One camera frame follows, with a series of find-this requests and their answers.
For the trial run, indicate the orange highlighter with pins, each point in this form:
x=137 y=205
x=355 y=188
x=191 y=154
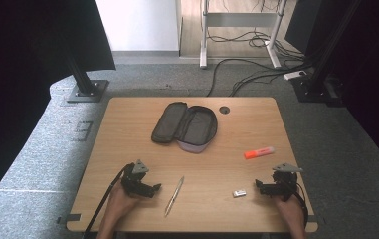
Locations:
x=258 y=153

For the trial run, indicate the person's left hand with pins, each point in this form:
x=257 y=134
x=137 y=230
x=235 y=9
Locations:
x=120 y=204

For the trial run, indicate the white power strip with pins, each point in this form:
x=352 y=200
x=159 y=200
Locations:
x=295 y=75

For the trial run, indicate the black curtain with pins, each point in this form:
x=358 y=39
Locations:
x=28 y=66
x=376 y=83

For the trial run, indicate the black metal stand with base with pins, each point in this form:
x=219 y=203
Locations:
x=319 y=76
x=86 y=88

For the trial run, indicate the silver pen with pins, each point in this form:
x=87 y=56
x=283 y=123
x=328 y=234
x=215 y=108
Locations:
x=174 y=195

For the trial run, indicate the person's right hand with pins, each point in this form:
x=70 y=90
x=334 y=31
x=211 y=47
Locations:
x=291 y=212

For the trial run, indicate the dark table corner bracket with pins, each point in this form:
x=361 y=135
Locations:
x=69 y=218

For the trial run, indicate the white desk frame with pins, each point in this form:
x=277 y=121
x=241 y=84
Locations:
x=240 y=20

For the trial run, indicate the dark grey pencil case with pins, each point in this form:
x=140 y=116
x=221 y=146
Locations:
x=190 y=127

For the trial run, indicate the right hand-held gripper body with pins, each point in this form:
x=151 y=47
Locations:
x=286 y=184

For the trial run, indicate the white eraser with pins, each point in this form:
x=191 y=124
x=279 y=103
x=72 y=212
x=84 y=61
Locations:
x=239 y=193

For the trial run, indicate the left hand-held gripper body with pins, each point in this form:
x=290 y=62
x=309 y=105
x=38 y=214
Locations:
x=134 y=182

